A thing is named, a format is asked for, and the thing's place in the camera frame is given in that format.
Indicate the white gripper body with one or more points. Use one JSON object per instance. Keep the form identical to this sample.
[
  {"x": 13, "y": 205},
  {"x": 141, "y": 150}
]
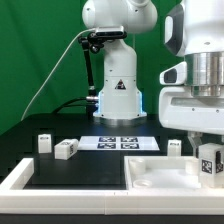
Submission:
[{"x": 180, "y": 109}]

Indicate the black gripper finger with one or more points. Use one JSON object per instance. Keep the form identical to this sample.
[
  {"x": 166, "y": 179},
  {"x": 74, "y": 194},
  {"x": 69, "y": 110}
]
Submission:
[{"x": 195, "y": 141}]

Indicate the white square table top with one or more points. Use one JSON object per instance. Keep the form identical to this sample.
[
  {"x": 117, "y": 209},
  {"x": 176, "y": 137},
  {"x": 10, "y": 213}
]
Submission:
[{"x": 167, "y": 176}]

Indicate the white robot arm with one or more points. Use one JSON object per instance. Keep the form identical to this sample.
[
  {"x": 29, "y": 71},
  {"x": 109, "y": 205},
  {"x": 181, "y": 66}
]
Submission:
[{"x": 194, "y": 30}]

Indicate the white AprilTag base sheet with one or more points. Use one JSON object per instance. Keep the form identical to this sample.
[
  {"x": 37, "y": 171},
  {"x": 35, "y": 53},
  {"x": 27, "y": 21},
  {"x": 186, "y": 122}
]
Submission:
[{"x": 124, "y": 143}]

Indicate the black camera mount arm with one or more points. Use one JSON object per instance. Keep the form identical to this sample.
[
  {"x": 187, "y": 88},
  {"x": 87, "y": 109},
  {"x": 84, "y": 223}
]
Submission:
[{"x": 88, "y": 60}]

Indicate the grey camera on mount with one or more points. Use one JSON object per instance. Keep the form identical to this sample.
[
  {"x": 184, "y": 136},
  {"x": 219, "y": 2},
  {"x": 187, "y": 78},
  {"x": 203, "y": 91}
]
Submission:
[{"x": 116, "y": 32}]

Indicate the white U-shaped obstacle frame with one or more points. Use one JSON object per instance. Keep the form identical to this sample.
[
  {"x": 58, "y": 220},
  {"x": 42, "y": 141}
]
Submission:
[{"x": 15, "y": 199}]

